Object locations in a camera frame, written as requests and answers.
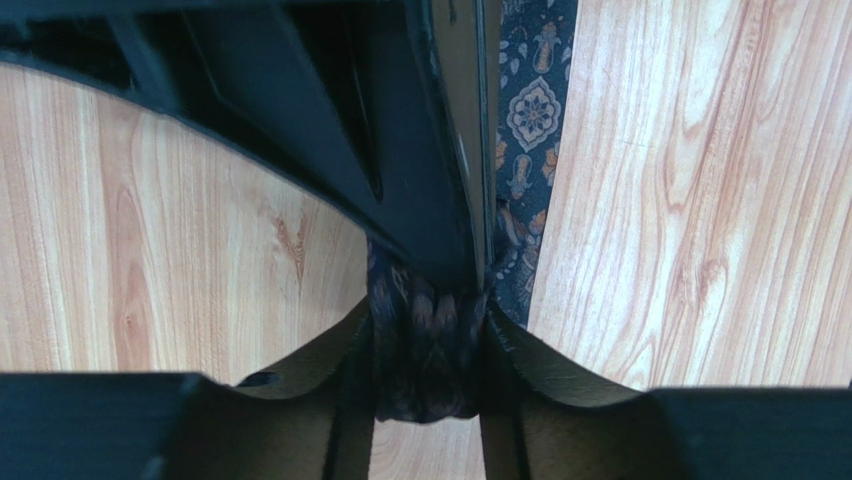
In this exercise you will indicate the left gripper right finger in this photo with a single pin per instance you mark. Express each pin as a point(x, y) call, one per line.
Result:
point(543, 416)

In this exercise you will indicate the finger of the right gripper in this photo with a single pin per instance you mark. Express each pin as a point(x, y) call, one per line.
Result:
point(467, 37)
point(404, 189)

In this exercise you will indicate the dark paisley tie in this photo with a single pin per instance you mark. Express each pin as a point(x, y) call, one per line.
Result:
point(427, 360)

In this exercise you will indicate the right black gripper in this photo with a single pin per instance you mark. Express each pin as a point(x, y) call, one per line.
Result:
point(166, 46)

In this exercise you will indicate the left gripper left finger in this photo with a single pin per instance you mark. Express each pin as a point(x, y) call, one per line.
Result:
point(307, 416)

